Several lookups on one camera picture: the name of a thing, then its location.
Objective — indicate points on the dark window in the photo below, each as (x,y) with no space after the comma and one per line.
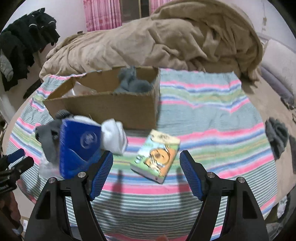
(133,9)

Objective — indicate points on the bag of cotton swabs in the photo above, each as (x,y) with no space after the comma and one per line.
(48,169)

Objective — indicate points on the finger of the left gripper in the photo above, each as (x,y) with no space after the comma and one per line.
(23,165)
(6,160)

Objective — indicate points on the beige floral pillow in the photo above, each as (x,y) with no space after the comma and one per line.
(279,60)

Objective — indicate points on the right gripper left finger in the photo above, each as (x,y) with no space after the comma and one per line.
(63,210)

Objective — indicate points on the grey pillow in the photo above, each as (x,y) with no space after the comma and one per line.
(277,86)

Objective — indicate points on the pink curtain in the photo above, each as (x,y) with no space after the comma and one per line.
(154,4)
(102,14)

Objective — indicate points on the white sock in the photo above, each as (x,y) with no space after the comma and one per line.
(113,137)

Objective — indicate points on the beige crumpled blanket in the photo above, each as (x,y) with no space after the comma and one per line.
(209,36)

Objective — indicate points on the blue tissue packet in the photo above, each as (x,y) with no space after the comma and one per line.
(79,145)

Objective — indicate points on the person's left hand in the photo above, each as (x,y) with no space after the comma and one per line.
(9,207)

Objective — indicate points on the cartoon tissue packet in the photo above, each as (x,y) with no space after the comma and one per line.
(156,156)

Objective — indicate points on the pink curtain left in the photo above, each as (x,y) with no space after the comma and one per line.
(102,14)

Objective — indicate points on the dark grey sock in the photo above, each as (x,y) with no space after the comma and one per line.
(48,135)

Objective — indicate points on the bag of brown snacks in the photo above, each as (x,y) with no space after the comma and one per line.
(79,90)

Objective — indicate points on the brown cardboard box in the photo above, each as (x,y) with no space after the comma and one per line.
(136,111)

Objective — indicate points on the grey cloth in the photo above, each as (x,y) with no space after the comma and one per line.
(277,134)
(129,82)

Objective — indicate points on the black hanging clothes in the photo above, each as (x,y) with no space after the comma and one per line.
(26,36)

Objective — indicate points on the pink curtain right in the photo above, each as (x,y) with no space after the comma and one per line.
(154,4)

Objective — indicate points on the grey cloth on bed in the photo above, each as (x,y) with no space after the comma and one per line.
(277,134)

